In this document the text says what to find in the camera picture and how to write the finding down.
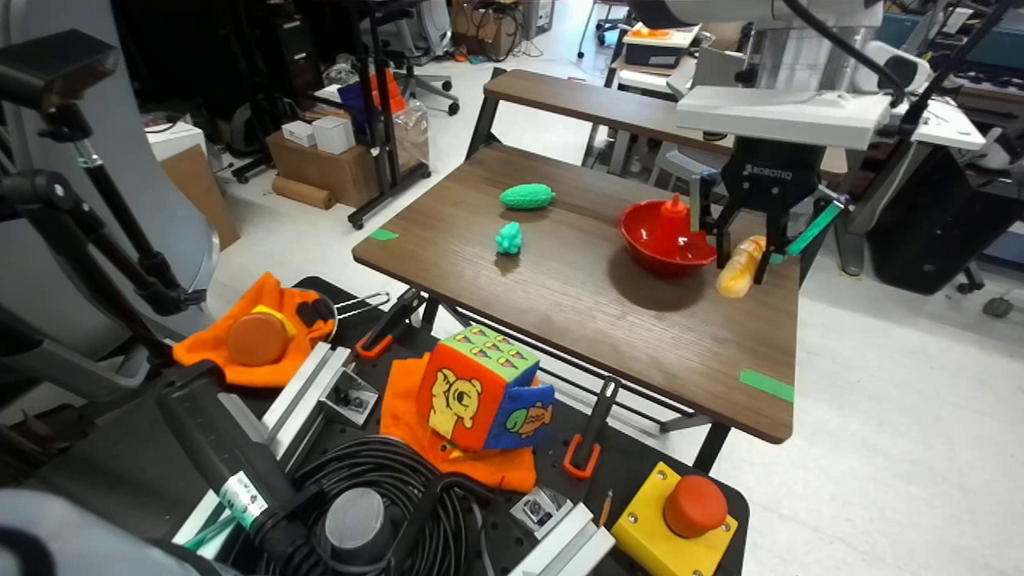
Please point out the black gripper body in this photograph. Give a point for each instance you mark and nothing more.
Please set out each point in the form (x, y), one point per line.
(772, 178)

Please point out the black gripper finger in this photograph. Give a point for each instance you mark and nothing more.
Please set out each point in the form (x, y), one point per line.
(774, 246)
(723, 229)

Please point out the yellow oblong plush toy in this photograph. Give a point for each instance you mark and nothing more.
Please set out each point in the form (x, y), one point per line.
(740, 271)

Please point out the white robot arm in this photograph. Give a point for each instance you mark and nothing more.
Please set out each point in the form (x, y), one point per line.
(784, 114)

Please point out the red bowl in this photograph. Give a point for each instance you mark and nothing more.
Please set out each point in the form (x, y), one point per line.
(662, 239)

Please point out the grey chair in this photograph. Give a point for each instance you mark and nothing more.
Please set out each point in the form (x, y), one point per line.
(682, 170)

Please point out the black bag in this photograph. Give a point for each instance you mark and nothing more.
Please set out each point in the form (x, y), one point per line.
(933, 227)

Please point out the white desk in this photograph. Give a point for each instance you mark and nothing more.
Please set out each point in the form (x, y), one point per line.
(946, 122)

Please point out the brown wooden bench table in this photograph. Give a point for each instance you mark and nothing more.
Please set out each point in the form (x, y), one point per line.
(580, 100)

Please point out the green oval plush toy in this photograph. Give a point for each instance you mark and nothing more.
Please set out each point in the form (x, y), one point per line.
(524, 198)

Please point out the small green block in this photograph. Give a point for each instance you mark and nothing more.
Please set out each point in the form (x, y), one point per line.
(511, 239)

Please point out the orange black clamp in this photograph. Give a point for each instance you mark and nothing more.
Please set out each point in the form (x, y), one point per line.
(386, 324)
(587, 444)

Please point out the red emergency stop button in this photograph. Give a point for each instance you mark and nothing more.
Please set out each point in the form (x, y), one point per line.
(695, 504)

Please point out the colourful soft cube toy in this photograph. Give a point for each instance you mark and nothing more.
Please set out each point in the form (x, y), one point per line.
(482, 389)

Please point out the yellow box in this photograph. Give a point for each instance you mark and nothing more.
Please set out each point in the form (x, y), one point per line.
(651, 540)

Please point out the black white tag card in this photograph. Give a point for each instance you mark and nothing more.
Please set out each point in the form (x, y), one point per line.
(351, 395)
(543, 511)

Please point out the small green tape mark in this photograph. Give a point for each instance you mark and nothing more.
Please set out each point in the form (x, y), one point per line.
(386, 235)

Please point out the black metal stand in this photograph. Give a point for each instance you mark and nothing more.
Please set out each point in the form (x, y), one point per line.
(383, 130)

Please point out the plain orange cloth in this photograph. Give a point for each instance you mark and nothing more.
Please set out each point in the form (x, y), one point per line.
(404, 412)

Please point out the large open cardboard box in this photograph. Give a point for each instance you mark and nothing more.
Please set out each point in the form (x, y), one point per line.
(331, 169)

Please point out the white small box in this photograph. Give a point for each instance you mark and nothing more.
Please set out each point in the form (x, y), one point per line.
(322, 133)

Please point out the grey round knob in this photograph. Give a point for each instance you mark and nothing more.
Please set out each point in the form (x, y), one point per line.
(355, 526)

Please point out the orange cloth with dark patch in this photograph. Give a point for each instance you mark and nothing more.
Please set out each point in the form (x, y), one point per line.
(218, 349)

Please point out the flat cardboard panel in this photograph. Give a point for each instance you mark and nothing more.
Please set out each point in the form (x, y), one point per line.
(201, 193)

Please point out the green white connector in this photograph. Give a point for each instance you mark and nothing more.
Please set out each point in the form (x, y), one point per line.
(243, 498)

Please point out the aluminium extrusion rail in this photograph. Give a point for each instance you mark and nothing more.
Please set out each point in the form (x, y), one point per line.
(569, 541)
(309, 386)

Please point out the black camera on tripod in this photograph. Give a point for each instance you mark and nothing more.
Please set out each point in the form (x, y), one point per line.
(51, 66)

